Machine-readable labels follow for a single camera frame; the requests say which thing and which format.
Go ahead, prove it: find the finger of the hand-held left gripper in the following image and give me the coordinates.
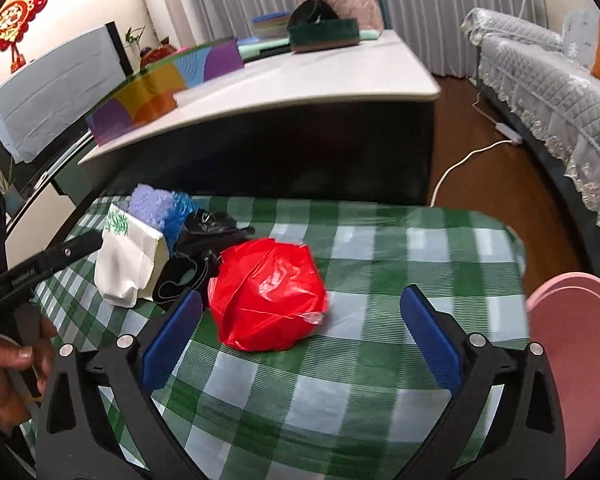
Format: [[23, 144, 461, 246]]
[[0, 232, 104, 311]]

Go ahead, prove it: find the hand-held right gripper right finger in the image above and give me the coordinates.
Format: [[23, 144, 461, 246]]
[[399, 285, 567, 480]]

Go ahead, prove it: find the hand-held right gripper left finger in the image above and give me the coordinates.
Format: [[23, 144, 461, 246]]
[[35, 287, 203, 480]]

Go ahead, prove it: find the white paper bag green print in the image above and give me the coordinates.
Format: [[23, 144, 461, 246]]
[[94, 203, 170, 308]]

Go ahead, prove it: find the red plastic bag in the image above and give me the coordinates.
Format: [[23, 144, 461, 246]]
[[207, 238, 329, 352]]

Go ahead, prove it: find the pink plastic basin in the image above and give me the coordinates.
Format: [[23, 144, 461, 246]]
[[525, 272, 600, 478]]

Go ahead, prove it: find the person's left hand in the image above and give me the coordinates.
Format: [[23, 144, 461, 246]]
[[0, 317, 59, 433]]

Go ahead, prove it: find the dark floral cloth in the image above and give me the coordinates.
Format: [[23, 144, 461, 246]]
[[152, 250, 223, 311]]

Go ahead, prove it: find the dark television cabinet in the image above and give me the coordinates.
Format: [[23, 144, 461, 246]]
[[2, 130, 98, 233]]

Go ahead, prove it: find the green checked tablecloth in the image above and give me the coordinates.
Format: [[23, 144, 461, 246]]
[[20, 194, 528, 480]]

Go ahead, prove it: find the purple bubble packing tray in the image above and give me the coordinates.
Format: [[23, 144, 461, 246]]
[[129, 185, 176, 226]]

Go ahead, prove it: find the black plastic bag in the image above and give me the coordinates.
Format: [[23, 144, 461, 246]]
[[172, 209, 256, 261]]

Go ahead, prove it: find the blue plastic bag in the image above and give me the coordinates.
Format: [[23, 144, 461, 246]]
[[162, 191, 196, 241]]

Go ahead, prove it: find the covered television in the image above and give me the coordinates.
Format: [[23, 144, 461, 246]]
[[0, 21, 133, 196]]

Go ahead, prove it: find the colourful gift box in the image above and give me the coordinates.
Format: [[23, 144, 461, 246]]
[[86, 37, 246, 147]]

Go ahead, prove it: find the white power strip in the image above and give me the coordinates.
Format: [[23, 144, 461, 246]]
[[494, 122, 525, 145]]

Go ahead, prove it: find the red teapot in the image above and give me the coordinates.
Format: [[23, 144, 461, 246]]
[[140, 42, 178, 68]]

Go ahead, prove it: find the bamboo plant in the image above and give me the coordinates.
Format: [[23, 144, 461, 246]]
[[124, 25, 148, 56]]

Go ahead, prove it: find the white top coffee table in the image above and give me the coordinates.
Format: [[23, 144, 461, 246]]
[[77, 29, 442, 206]]

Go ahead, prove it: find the mint green tray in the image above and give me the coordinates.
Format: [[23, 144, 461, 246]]
[[237, 29, 381, 63]]

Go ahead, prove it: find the sofa with grey quilted cover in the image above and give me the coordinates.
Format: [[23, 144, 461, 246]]
[[461, 7, 600, 281]]

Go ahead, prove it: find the stack of coloured bowls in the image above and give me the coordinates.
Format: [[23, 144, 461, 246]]
[[251, 10, 293, 41]]

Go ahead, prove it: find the green round box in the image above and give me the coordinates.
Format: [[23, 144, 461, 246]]
[[287, 17, 361, 54]]

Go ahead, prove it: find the grey patterned cushion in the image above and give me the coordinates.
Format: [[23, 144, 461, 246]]
[[562, 10, 600, 71]]

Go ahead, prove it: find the pink lace bag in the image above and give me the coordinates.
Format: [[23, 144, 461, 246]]
[[295, 0, 385, 33]]

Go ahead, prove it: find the white power cable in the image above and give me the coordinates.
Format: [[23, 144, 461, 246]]
[[429, 87, 511, 208]]

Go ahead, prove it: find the red knot wall ornament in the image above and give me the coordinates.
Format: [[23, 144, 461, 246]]
[[0, 0, 48, 73]]

